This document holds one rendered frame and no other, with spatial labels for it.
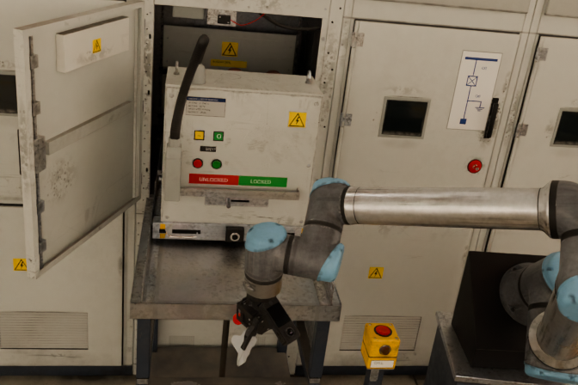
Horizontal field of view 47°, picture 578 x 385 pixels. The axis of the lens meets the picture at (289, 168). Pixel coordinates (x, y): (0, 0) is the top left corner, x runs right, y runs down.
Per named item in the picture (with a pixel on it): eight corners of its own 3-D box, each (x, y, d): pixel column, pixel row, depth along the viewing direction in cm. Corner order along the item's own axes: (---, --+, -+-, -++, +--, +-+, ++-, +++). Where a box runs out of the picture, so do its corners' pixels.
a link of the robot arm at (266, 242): (285, 246, 145) (240, 237, 146) (280, 290, 151) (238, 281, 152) (293, 222, 153) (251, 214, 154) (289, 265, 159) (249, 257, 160)
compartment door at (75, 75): (16, 274, 197) (1, 26, 169) (126, 193, 254) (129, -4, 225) (36, 279, 196) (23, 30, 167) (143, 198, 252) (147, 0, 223)
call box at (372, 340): (395, 370, 182) (401, 339, 178) (366, 370, 180) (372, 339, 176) (387, 351, 189) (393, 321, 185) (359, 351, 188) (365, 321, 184)
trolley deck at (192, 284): (339, 321, 201) (341, 304, 199) (129, 319, 192) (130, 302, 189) (306, 216, 263) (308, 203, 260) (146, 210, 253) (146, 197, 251)
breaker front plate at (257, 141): (305, 231, 226) (322, 97, 208) (161, 226, 219) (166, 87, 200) (304, 229, 227) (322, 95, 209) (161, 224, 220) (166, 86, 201)
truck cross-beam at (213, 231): (312, 243, 228) (314, 228, 226) (152, 238, 220) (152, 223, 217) (310, 235, 233) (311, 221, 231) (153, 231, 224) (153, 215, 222)
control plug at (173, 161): (180, 202, 205) (181, 149, 198) (163, 201, 204) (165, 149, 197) (180, 191, 212) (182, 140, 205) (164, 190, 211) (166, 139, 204)
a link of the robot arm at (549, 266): (572, 268, 193) (605, 253, 177) (569, 326, 186) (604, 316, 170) (521, 256, 193) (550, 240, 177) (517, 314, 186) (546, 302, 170)
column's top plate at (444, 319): (549, 326, 221) (550, 322, 220) (585, 394, 191) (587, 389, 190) (434, 314, 220) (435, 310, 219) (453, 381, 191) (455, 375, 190)
